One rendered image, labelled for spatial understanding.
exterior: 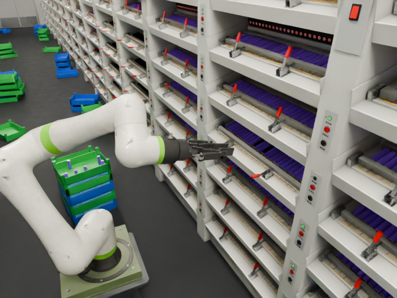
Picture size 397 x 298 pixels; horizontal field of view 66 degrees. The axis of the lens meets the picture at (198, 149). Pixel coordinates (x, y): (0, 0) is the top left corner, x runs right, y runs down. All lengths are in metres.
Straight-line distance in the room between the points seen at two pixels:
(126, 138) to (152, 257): 1.10
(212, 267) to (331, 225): 0.94
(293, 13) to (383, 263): 0.73
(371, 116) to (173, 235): 1.47
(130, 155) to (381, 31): 0.70
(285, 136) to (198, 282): 1.01
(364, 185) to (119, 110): 0.72
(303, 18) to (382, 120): 0.35
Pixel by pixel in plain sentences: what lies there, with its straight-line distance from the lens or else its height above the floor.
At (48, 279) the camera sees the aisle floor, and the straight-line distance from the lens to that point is 1.97.
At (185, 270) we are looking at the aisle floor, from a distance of 1.84.
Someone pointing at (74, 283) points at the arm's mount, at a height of 0.33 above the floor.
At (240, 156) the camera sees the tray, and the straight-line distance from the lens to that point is 1.33.
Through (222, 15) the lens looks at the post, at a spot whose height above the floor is 1.29.
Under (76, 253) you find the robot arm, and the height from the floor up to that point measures 0.57.
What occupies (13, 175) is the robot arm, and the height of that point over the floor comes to 0.88.
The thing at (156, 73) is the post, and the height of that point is 0.86.
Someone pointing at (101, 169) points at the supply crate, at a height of 0.35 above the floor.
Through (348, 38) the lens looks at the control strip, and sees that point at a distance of 0.85.
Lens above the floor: 1.46
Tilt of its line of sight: 31 degrees down
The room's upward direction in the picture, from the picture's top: straight up
